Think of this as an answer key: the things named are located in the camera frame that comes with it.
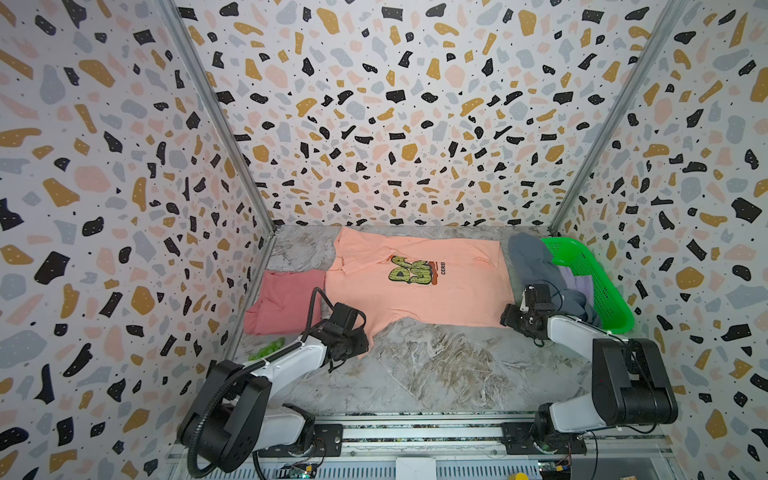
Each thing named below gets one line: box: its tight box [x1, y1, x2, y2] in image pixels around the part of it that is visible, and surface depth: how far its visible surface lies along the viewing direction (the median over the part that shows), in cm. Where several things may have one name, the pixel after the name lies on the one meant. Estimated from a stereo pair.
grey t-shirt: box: [509, 232, 601, 327], surface depth 100 cm
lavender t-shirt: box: [557, 265, 594, 305], surface depth 102 cm
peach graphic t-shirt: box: [324, 228, 515, 360], surface depth 109 cm
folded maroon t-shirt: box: [244, 270, 326, 335], surface depth 99 cm
